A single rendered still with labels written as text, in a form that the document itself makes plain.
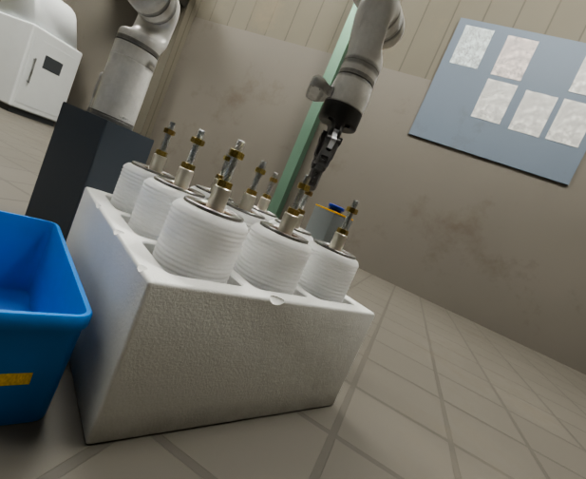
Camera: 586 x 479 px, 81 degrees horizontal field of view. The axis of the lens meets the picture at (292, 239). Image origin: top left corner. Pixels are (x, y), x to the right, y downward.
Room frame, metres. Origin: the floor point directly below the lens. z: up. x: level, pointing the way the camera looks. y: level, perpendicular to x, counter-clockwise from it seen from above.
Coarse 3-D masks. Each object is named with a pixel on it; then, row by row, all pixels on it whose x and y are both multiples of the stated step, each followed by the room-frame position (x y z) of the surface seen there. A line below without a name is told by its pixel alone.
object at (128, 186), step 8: (128, 168) 0.54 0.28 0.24; (136, 168) 0.54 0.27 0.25; (120, 176) 0.55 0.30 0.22; (128, 176) 0.54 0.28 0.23; (136, 176) 0.54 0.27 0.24; (144, 176) 0.54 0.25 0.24; (152, 176) 0.54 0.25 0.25; (120, 184) 0.55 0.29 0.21; (128, 184) 0.54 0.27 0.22; (136, 184) 0.54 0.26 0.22; (120, 192) 0.54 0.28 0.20; (128, 192) 0.54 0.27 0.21; (136, 192) 0.54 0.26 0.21; (112, 200) 0.55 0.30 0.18; (120, 200) 0.54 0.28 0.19; (128, 200) 0.54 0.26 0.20; (136, 200) 0.54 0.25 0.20; (120, 208) 0.54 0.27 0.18; (128, 208) 0.54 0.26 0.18
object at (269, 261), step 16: (256, 224) 0.48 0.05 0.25; (256, 240) 0.46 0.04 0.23; (272, 240) 0.45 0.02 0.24; (288, 240) 0.45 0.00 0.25; (240, 256) 0.47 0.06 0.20; (256, 256) 0.45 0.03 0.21; (272, 256) 0.45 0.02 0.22; (288, 256) 0.45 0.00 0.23; (304, 256) 0.47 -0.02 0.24; (240, 272) 0.46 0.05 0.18; (256, 272) 0.45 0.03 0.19; (272, 272) 0.45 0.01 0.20; (288, 272) 0.46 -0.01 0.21; (272, 288) 0.45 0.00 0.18; (288, 288) 0.46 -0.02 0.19
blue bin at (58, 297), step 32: (0, 224) 0.48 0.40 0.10; (32, 224) 0.50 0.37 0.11; (0, 256) 0.49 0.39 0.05; (32, 256) 0.51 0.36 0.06; (64, 256) 0.43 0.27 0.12; (0, 288) 0.49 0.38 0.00; (32, 288) 0.50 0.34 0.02; (64, 288) 0.39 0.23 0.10; (0, 320) 0.27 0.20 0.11; (32, 320) 0.28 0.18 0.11; (64, 320) 0.30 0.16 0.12; (0, 352) 0.28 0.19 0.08; (32, 352) 0.29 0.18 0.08; (64, 352) 0.31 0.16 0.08; (0, 384) 0.28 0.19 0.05; (32, 384) 0.30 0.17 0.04; (0, 416) 0.29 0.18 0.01; (32, 416) 0.31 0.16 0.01
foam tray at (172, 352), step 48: (96, 192) 0.58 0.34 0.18; (96, 240) 0.46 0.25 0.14; (144, 240) 0.42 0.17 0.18; (96, 288) 0.41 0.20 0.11; (144, 288) 0.31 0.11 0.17; (192, 288) 0.34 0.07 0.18; (240, 288) 0.40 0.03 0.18; (96, 336) 0.36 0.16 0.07; (144, 336) 0.32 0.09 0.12; (192, 336) 0.35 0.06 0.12; (240, 336) 0.39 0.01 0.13; (288, 336) 0.45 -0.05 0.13; (336, 336) 0.52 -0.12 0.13; (96, 384) 0.33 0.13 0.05; (144, 384) 0.33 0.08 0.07; (192, 384) 0.37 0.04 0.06; (240, 384) 0.41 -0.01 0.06; (288, 384) 0.47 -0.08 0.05; (336, 384) 0.56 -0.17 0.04; (96, 432) 0.31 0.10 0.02; (144, 432) 0.34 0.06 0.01
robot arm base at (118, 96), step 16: (112, 48) 0.76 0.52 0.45; (128, 48) 0.75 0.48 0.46; (112, 64) 0.75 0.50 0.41; (128, 64) 0.76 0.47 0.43; (144, 64) 0.78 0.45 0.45; (112, 80) 0.75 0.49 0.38; (128, 80) 0.76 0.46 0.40; (144, 80) 0.79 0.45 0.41; (96, 96) 0.76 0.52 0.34; (112, 96) 0.75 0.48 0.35; (128, 96) 0.77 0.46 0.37; (144, 96) 0.82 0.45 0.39; (96, 112) 0.75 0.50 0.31; (112, 112) 0.76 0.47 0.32; (128, 112) 0.78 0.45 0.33; (128, 128) 0.79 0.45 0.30
